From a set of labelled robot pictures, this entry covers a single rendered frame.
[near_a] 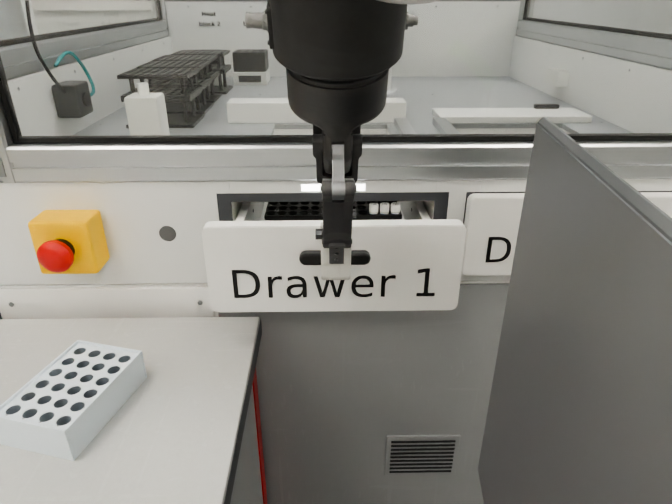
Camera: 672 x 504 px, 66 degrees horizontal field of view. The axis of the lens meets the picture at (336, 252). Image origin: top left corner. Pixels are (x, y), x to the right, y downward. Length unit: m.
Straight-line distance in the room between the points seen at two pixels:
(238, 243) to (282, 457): 0.45
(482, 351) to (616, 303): 0.58
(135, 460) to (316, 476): 0.46
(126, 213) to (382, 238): 0.33
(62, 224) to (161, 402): 0.25
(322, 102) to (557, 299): 0.20
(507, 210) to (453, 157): 0.10
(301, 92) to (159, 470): 0.36
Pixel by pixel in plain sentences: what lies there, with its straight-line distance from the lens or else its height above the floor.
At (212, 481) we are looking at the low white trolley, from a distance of 0.53.
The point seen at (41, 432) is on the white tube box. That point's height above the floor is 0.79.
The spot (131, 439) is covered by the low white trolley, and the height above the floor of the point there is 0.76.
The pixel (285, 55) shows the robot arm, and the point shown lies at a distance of 0.37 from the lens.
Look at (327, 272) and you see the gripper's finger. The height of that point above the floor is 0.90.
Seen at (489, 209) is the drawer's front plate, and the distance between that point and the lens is 0.68.
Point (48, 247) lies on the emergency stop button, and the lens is 0.69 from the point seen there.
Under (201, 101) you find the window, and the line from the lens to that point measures 0.66.
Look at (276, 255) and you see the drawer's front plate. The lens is 0.58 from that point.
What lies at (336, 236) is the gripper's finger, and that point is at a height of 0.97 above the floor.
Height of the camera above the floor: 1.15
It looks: 26 degrees down
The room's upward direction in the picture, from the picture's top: straight up
